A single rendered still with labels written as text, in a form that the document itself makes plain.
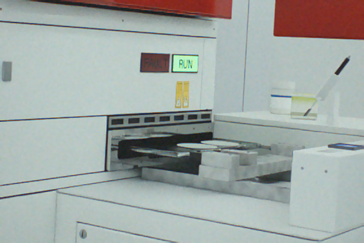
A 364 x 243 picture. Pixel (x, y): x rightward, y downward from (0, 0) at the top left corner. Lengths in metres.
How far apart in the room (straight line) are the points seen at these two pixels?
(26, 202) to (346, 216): 0.66
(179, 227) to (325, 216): 0.29
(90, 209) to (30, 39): 0.37
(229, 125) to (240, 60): 3.05
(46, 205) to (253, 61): 3.75
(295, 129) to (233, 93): 3.09
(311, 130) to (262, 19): 3.40
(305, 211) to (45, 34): 0.65
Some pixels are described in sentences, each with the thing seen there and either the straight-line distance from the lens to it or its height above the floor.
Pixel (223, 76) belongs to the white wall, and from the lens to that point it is 5.18.
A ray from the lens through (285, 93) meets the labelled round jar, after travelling 2.44.
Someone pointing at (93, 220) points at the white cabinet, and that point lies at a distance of 1.80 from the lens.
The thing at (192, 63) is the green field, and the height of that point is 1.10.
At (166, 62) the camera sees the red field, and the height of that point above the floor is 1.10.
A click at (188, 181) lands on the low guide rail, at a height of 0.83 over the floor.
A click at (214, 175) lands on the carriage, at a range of 1.88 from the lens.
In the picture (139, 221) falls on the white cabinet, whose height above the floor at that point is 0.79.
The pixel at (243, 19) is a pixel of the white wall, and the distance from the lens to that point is 5.34.
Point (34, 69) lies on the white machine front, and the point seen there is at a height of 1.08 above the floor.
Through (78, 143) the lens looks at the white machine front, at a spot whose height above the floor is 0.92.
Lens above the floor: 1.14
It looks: 3 degrees down
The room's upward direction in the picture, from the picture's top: 3 degrees clockwise
